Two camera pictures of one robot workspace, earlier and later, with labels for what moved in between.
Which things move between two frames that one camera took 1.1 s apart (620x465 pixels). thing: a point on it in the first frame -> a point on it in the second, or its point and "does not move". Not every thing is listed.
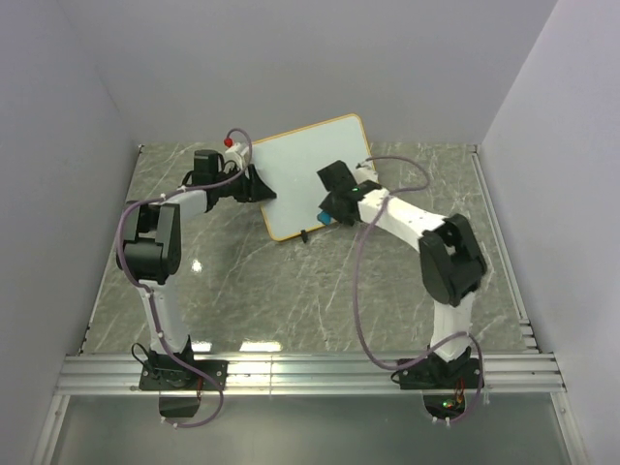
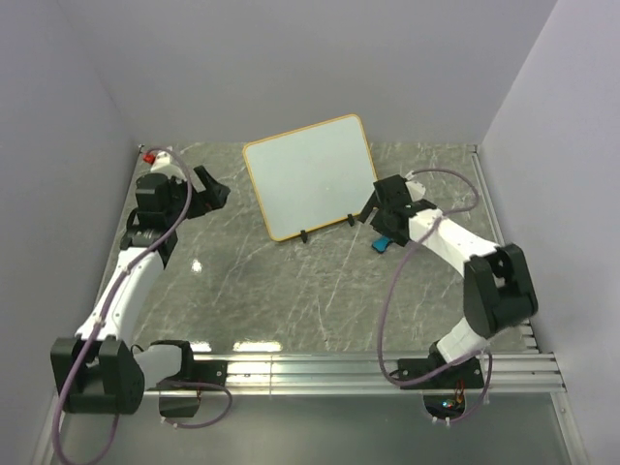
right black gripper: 325,205 -> 373,203
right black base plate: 436,373 does not move
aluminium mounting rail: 115,376 does not move
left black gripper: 253,190 -> 212,198
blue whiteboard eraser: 324,217 -> 381,244
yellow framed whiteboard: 290,162 does not move
